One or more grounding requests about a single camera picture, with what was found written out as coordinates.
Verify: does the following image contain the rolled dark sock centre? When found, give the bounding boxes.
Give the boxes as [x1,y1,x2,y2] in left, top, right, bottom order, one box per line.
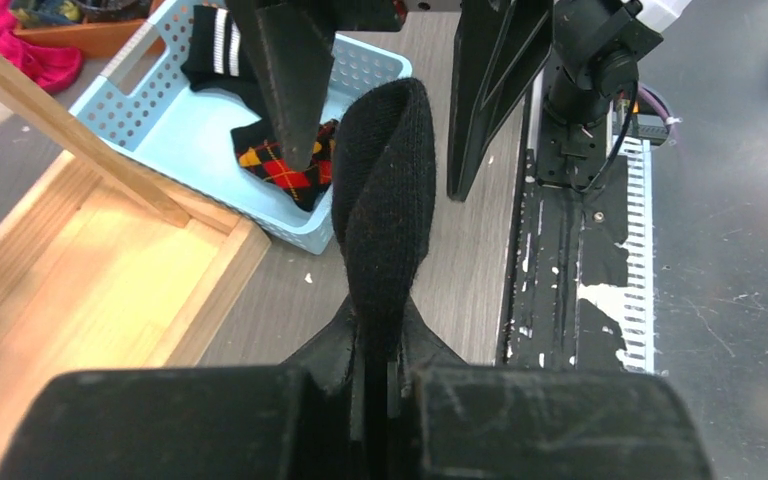
[76,0,152,23]

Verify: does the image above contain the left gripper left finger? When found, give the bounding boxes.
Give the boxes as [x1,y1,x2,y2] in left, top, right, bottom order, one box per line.
[0,304,355,479]

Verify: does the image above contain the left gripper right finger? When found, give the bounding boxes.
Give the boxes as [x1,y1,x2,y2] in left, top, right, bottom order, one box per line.
[393,300,712,479]

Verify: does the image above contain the pink cloth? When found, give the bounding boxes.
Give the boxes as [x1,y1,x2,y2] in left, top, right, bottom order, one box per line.
[0,0,84,94]

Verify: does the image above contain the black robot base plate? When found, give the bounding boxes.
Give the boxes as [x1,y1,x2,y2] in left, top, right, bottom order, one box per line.
[496,39,630,372]

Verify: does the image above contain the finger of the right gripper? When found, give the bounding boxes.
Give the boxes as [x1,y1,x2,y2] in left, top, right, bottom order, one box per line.
[226,0,408,169]
[447,0,553,202]

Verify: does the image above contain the wooden compartment tray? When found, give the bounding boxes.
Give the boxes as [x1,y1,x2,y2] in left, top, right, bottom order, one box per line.
[14,19,145,59]

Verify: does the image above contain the light blue plastic basket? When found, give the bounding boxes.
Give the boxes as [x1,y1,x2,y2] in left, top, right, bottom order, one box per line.
[71,1,412,254]

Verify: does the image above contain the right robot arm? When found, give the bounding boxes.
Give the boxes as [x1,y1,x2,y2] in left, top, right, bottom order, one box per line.
[227,1,685,201]

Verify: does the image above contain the wooden hanging rack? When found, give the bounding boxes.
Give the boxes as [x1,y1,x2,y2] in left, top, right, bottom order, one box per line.
[0,56,270,458]

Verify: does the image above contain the red yellow argyle sock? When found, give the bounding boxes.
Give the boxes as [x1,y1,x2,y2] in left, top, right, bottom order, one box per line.
[230,119,339,212]

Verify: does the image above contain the rolled dark sock in tray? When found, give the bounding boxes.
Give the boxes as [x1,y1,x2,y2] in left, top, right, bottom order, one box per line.
[8,0,83,29]

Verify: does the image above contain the black sock white stripes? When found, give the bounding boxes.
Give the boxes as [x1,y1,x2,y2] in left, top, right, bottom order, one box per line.
[332,78,436,368]

